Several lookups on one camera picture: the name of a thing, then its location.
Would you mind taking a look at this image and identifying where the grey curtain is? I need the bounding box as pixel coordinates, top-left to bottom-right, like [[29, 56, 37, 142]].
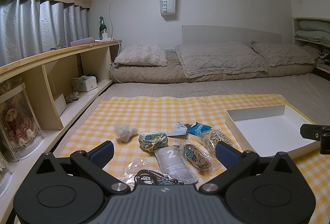
[[1, 0, 89, 66]]

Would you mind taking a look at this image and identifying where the white box on shelf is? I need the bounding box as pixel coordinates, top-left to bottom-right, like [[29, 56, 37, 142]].
[[54, 94, 67, 116]]

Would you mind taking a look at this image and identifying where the pink book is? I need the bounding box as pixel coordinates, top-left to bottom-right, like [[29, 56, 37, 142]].
[[70, 37, 94, 47]]

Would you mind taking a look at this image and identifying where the tissue box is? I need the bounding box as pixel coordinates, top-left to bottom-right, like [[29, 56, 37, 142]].
[[71, 76, 97, 92]]

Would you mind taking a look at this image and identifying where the grey white sachet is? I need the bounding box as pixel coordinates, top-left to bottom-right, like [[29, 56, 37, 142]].
[[167, 122, 191, 137]]

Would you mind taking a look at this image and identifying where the floral drawstring pouch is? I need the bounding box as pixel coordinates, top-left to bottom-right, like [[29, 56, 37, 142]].
[[138, 131, 168, 152]]

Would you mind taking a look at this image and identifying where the closet shelf with bedding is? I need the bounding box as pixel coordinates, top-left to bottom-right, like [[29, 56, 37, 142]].
[[293, 17, 329, 73]]

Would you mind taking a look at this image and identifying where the bag with teal bead cord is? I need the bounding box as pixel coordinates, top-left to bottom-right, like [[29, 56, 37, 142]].
[[178, 141, 213, 173]]

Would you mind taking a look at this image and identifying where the right grey quilted pillow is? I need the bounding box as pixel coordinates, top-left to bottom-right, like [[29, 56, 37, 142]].
[[251, 41, 315, 67]]

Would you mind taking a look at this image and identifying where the white mesh pouch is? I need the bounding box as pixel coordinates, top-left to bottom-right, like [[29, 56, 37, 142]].
[[115, 123, 138, 142]]

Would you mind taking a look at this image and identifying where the doll in clear case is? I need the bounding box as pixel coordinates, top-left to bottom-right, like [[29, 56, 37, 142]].
[[1, 83, 45, 161]]

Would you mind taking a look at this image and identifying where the white shallow box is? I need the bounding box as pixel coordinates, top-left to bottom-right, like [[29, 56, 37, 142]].
[[225, 105, 320, 159]]

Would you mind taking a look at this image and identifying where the large grey quilted pillow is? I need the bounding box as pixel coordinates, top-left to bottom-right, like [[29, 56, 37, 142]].
[[175, 41, 268, 79]]

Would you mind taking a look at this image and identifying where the grey disposable seat cushion pack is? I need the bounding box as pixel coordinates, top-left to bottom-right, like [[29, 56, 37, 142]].
[[155, 145, 198, 184]]

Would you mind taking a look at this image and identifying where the blue sachet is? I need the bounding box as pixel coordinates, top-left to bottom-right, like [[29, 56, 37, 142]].
[[187, 122, 212, 136]]

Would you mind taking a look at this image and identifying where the beige folded quilt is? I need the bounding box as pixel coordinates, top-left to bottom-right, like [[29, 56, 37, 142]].
[[110, 54, 314, 84]]

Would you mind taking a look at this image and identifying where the bag with green bead cord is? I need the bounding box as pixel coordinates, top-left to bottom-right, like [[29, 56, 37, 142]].
[[199, 129, 234, 156]]

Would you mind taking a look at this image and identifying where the grey bed sheet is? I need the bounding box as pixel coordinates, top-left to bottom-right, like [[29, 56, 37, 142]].
[[97, 72, 330, 126]]

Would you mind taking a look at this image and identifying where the wooden shelf unit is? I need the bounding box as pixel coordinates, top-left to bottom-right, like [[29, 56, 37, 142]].
[[1, 41, 121, 223]]

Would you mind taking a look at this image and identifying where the green glass bottle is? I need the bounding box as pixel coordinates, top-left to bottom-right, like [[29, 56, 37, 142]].
[[99, 17, 107, 39]]

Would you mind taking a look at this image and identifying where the fluffy beige pillow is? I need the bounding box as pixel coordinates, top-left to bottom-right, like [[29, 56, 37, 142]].
[[115, 44, 168, 67]]

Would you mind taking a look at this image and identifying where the bag with dark cord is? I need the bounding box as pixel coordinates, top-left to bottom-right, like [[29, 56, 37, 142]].
[[119, 158, 184, 187]]

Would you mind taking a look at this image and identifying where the yellow checkered cloth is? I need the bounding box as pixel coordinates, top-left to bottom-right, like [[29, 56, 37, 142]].
[[54, 94, 329, 223]]

